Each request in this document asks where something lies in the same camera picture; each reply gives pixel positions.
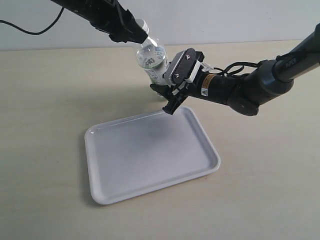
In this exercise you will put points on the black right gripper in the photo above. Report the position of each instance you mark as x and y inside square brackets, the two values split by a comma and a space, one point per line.
[206, 86]

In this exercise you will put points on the white rectangular plastic tray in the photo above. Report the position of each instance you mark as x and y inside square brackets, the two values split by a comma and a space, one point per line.
[144, 153]

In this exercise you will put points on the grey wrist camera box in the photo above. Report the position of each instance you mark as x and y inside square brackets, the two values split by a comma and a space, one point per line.
[184, 67]

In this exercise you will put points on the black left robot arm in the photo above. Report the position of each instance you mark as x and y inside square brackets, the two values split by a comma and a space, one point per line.
[81, 8]

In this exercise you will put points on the white bottle cap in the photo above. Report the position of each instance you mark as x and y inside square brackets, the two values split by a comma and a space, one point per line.
[143, 25]

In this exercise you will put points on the clear plastic drink bottle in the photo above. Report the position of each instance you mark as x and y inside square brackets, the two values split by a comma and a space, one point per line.
[151, 56]

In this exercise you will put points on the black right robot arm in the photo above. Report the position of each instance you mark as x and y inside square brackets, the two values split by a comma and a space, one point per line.
[243, 86]

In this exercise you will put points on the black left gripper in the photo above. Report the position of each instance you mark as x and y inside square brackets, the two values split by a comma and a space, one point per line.
[111, 18]

